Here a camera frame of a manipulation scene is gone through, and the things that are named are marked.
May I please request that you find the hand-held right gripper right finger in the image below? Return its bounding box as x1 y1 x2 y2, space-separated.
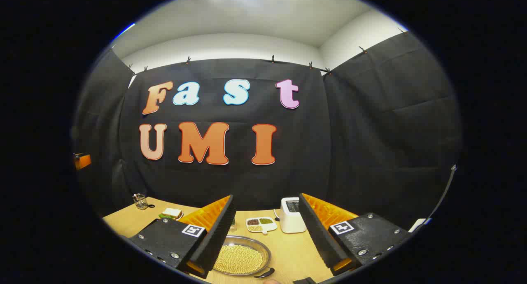
298 193 412 276

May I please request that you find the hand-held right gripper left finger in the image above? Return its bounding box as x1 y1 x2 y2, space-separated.
128 195 237 279

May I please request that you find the pile of yellow soybeans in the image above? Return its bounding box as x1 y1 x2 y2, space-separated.
214 245 264 275

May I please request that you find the steel pot with black handle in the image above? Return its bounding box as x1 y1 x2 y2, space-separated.
213 235 275 279

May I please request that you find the white toaster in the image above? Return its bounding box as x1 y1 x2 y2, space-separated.
280 197 307 234

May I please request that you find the sandwich with lettuce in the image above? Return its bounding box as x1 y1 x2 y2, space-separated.
159 208 184 221

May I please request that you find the white divided bean tray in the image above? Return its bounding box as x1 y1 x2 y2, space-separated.
246 217 277 234

